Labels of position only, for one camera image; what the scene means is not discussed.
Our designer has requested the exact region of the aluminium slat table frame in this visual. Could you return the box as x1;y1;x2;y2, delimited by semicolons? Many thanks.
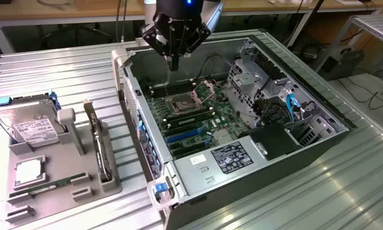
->
315;14;383;72

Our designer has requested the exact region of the silver CPU chip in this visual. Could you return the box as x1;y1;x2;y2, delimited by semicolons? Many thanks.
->
14;159;45;187

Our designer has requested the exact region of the green motherboard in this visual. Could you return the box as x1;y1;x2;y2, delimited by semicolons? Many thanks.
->
144;76;252;160

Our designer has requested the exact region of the metal socket cover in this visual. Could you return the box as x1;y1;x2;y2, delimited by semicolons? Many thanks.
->
191;80;223;103

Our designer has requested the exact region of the green RAM stick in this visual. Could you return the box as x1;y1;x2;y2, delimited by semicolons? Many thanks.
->
10;172;87;193

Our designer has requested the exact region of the blue expansion slot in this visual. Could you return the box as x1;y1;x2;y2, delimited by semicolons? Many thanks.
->
166;127;200;144

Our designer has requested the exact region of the blue disk wire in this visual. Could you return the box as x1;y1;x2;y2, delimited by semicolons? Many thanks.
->
284;93;296;123

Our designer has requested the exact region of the metal drive cage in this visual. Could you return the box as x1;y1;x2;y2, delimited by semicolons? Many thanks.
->
226;40;293;120

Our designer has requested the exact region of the CPU socket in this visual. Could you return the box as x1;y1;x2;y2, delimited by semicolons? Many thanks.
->
170;93;200;114

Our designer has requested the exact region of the black installed RAM stick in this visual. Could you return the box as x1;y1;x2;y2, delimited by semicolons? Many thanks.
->
163;110;212;127

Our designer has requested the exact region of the hard disk with blue carrier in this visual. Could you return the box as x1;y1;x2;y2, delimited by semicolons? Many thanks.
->
0;90;63;148

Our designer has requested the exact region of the grey parts rack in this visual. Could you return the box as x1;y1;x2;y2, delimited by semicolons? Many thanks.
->
3;107;124;223

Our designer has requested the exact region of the black air shroud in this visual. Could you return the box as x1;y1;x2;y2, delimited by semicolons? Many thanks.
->
248;122;303;161

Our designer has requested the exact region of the black graphics card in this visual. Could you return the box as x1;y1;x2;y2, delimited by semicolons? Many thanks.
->
80;98;114;182

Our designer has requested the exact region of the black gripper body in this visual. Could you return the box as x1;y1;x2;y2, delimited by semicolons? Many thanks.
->
152;0;202;56

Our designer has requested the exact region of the black box on floor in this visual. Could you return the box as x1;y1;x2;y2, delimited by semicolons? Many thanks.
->
317;47;365;81

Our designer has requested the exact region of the open PC case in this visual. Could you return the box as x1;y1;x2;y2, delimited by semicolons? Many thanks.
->
110;28;357;230

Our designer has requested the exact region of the wooden desk with white frame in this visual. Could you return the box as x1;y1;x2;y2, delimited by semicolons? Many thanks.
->
0;0;383;55

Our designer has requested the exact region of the grey power supply unit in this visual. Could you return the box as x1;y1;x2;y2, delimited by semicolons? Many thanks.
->
172;138;271;196

